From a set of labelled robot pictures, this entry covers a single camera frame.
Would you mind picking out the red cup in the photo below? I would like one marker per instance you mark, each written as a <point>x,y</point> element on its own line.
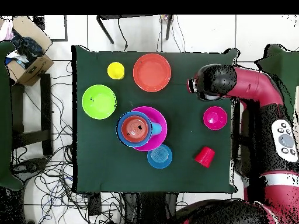
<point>205,157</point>

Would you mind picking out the blue cup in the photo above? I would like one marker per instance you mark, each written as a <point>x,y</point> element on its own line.
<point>156,128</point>

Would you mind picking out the yellow cup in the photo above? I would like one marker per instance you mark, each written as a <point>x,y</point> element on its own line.
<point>115,70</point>

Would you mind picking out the green bowl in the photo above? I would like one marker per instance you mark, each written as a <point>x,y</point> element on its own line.
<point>99,102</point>

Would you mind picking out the small orange bowl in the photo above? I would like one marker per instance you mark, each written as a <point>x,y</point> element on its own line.
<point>134,130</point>

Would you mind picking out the small crimson bowl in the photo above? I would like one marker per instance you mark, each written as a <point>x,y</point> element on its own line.
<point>215,117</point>

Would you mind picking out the black metal table frame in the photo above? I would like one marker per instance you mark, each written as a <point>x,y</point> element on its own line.
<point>105,29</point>

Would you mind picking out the large pink bowl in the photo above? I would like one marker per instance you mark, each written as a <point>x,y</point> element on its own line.
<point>158,114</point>

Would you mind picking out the black power strip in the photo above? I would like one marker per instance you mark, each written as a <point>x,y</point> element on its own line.
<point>94,205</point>

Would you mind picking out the large blue bowl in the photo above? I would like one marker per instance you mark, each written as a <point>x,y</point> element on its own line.
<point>119,130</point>

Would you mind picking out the dark clothes bundle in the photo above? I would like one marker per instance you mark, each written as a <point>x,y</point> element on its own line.
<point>28,49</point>

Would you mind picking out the small blue bowl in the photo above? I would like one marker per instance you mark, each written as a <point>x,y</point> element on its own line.
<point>159,156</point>

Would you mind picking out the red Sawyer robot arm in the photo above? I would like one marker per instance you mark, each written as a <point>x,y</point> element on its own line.
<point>254,86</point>

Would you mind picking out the black pedestal leg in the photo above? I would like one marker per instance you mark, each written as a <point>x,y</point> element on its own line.
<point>30,166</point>

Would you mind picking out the beige board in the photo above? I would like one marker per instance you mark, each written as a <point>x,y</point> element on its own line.
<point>297,102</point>

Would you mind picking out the large orange bowl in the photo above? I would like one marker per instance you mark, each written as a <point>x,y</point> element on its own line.
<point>151,72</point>

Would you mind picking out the cardboard box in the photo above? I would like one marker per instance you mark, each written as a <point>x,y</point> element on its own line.
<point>35,70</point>

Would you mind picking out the dark green tablecloth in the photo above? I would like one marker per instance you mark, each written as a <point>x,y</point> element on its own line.
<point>105,168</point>

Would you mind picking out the black bench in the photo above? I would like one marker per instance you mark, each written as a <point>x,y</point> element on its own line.
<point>46,112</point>

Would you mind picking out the green cloth covered table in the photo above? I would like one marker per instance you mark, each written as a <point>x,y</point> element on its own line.
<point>4,116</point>
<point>286,70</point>

